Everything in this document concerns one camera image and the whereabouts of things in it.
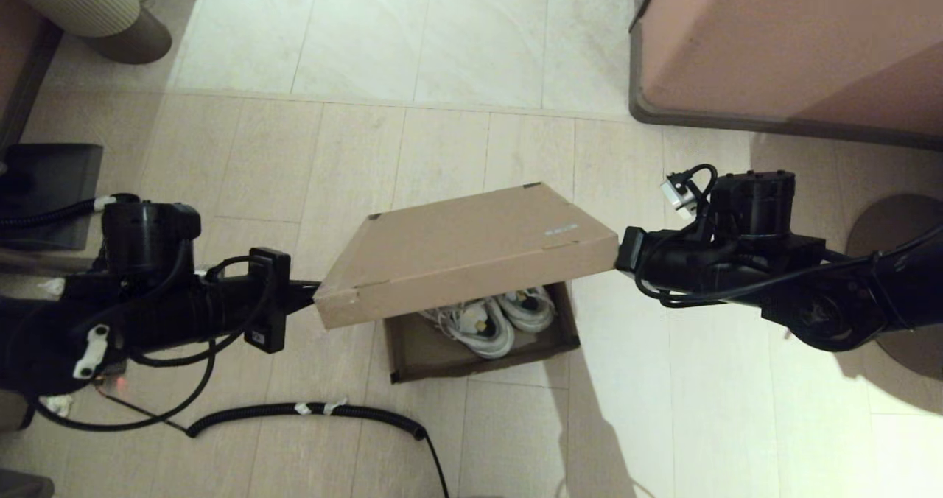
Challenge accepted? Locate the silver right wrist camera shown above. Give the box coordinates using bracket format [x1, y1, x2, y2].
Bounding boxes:
[662, 176, 699, 220]

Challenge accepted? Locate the dark rounded seat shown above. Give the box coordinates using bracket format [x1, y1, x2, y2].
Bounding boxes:
[0, 389, 35, 432]

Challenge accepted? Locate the dark grey floor object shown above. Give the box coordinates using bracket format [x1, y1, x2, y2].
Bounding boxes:
[0, 470, 55, 498]

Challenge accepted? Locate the brown cardboard shoe box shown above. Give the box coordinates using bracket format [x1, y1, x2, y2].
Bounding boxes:
[313, 183, 620, 385]

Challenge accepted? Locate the white mesh sneaker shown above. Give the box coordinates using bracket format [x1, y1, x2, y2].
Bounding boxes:
[420, 297, 516, 360]
[497, 286, 557, 334]

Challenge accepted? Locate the long black coiled floor cable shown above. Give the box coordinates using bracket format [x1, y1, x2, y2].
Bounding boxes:
[94, 380, 452, 498]

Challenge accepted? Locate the black corrugated cable white tape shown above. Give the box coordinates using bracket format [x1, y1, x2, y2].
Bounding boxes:
[0, 194, 141, 228]

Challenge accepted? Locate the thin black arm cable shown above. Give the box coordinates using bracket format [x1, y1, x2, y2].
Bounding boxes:
[33, 255, 277, 434]
[634, 164, 943, 309]

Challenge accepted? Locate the brown round floor base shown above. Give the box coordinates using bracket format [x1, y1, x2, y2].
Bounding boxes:
[845, 194, 943, 381]

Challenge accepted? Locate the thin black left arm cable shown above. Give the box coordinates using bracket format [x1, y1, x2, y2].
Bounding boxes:
[33, 255, 277, 434]

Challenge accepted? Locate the dark square floor stand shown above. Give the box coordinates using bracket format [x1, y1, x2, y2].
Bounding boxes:
[0, 143, 104, 252]

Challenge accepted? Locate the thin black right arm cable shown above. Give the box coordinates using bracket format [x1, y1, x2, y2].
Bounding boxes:
[634, 164, 943, 309]

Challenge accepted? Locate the brown wooden furniture side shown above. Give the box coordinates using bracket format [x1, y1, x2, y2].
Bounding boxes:
[0, 0, 63, 152]

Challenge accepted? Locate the white left arm cable clip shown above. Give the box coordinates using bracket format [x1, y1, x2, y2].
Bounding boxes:
[72, 324, 111, 379]

